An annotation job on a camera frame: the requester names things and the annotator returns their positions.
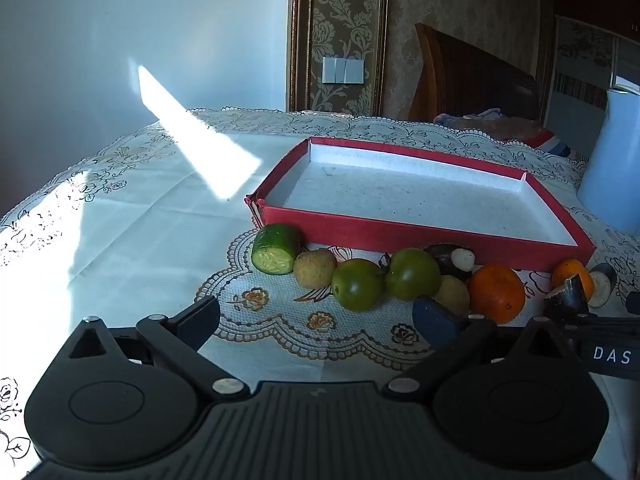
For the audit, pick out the white wall switch panel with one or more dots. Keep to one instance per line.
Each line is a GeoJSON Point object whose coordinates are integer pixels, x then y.
{"type": "Point", "coordinates": [343, 70]}

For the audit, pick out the green tomato with stem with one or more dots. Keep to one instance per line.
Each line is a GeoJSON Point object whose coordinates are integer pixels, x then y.
{"type": "Point", "coordinates": [412, 274]}

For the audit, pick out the eggplant slice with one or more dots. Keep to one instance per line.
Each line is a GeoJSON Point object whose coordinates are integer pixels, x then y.
{"type": "Point", "coordinates": [602, 285]}

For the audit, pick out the brown framed wall panel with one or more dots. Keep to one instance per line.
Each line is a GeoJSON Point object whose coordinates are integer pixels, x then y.
{"type": "Point", "coordinates": [345, 25]}

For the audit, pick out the wooden headboard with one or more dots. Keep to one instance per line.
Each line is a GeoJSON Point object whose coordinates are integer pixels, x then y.
{"type": "Point", "coordinates": [470, 80]}

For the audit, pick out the green cucumber piece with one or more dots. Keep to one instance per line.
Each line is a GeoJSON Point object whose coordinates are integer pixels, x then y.
{"type": "Point", "coordinates": [275, 252]}

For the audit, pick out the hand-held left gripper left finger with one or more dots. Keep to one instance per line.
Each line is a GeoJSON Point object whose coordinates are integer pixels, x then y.
{"type": "Point", "coordinates": [197, 322]}

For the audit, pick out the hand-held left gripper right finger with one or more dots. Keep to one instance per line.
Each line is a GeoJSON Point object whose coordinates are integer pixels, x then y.
{"type": "Point", "coordinates": [435, 322]}

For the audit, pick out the striped pink blanket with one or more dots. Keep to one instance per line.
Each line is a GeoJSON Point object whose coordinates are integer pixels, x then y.
{"type": "Point", "coordinates": [500, 125]}

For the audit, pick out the red cardboard tray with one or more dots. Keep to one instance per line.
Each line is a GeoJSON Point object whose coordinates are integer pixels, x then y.
{"type": "Point", "coordinates": [410, 195]}

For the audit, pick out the orange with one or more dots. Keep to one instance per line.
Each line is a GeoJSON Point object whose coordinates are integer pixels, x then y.
{"type": "Point", "coordinates": [572, 272]}
{"type": "Point", "coordinates": [496, 294]}

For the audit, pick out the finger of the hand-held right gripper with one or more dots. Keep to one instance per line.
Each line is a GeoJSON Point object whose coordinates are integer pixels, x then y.
{"type": "Point", "coordinates": [580, 321]}

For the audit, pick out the tan longan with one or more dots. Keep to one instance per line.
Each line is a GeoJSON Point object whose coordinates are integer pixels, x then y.
{"type": "Point", "coordinates": [452, 294]}
{"type": "Point", "coordinates": [315, 269]}

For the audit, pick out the pale blue kettle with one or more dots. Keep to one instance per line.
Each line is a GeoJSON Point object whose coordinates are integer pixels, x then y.
{"type": "Point", "coordinates": [615, 160]}

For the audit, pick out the patterned wardrobe door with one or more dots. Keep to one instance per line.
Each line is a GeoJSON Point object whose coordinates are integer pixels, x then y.
{"type": "Point", "coordinates": [580, 70]}

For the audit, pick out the large dark sugarcane piece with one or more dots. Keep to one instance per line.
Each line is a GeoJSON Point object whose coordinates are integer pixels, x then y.
{"type": "Point", "coordinates": [567, 302]}

